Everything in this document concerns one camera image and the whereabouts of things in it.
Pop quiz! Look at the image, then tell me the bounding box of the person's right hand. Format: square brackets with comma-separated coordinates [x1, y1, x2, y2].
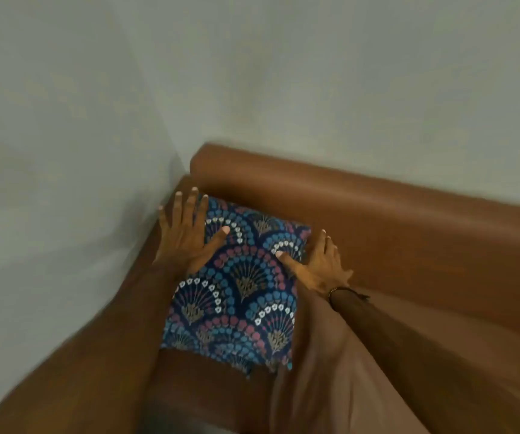
[276, 229, 354, 298]

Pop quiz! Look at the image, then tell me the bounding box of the person's left hand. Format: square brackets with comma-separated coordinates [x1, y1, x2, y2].
[153, 186, 232, 278]

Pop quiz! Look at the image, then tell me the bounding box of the blue patterned cushion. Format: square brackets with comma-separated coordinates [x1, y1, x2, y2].
[160, 195, 312, 374]

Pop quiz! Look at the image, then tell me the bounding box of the brown leather sofa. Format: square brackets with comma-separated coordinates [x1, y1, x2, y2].
[101, 142, 520, 434]

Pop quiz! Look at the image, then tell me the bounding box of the person's right forearm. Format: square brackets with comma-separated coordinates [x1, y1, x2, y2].
[328, 288, 520, 434]

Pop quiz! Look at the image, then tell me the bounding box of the person's left forearm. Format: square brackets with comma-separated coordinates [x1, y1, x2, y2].
[0, 260, 188, 434]

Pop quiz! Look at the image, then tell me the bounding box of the beaded wrist bracelet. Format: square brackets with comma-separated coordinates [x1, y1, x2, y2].
[326, 286, 371, 305]

